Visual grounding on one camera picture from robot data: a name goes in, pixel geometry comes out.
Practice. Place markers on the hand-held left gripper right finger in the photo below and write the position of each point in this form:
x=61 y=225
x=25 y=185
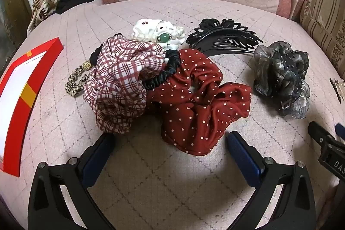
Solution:
x=244 y=154

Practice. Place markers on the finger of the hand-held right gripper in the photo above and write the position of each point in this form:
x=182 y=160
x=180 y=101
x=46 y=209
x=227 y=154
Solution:
x=340 y=131
x=322 y=137

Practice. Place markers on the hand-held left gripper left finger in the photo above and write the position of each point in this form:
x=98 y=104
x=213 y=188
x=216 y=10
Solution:
x=97 y=156

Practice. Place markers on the red polka dot scrunchie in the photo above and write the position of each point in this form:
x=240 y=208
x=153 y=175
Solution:
x=194 y=111

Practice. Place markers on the grey organza scrunchie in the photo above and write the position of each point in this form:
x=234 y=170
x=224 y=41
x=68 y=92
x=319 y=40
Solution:
x=280 y=76

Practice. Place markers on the leopard print scrunchie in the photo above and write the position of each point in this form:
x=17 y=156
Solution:
x=74 y=84

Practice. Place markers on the red gift box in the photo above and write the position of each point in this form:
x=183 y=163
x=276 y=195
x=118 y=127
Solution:
x=24 y=125

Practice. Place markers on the red plaid scrunchie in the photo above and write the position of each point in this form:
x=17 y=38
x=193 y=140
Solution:
x=118 y=79

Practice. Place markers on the black satin scrunchie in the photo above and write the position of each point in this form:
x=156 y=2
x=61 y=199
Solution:
x=172 y=65

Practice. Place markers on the black hair comb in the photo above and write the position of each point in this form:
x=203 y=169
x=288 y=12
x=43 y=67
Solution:
x=215 y=33

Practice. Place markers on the white dotted scrunchie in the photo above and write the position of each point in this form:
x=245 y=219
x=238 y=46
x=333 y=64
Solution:
x=145 y=26

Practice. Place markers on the small metal hair clip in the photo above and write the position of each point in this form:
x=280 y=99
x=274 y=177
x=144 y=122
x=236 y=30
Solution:
x=335 y=87

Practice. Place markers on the brown striped cushion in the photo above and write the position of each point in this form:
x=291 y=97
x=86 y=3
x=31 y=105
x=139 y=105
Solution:
x=323 y=9

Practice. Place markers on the wooden cabinet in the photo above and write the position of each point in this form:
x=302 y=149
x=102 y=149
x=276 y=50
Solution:
x=13 y=3

